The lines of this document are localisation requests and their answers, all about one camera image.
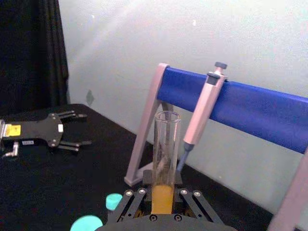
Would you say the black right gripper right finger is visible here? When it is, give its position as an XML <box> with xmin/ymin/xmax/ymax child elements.
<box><xmin>173</xmin><ymin>172</ymin><xmax>222</xmax><ymax>224</ymax></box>

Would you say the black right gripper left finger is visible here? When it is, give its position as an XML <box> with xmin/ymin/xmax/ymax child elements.
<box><xmin>107</xmin><ymin>169</ymin><xmax>154</xmax><ymax>223</ymax></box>

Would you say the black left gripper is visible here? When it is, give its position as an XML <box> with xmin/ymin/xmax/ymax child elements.
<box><xmin>4</xmin><ymin>110</ymin><xmax>93</xmax><ymax>153</ymax></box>

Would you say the glass tube with orange liquid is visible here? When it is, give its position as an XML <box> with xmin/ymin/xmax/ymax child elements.
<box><xmin>151</xmin><ymin>111</ymin><xmax>181</xmax><ymax>215</ymax></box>

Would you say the small teal round cap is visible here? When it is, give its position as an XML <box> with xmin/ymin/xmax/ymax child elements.
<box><xmin>105</xmin><ymin>192</ymin><xmax>123</xmax><ymax>212</ymax></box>

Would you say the large teal round cap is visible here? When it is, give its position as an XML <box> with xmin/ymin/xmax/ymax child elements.
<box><xmin>69</xmin><ymin>215</ymin><xmax>104</xmax><ymax>231</ymax></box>

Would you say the black table cloth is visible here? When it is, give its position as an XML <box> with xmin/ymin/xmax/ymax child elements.
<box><xmin>0</xmin><ymin>103</ymin><xmax>275</xmax><ymax>231</ymax></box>

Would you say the black curtain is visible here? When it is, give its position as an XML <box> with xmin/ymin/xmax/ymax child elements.
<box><xmin>0</xmin><ymin>0</ymin><xmax>71</xmax><ymax>116</ymax></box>

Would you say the grey pipette with blue tip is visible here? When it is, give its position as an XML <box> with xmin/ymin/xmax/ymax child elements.
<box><xmin>175</xmin><ymin>62</ymin><xmax>229</xmax><ymax>173</ymax></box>

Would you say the blue and grey pipette stand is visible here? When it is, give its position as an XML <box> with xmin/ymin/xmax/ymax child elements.
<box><xmin>123</xmin><ymin>63</ymin><xmax>308</xmax><ymax>231</ymax></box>

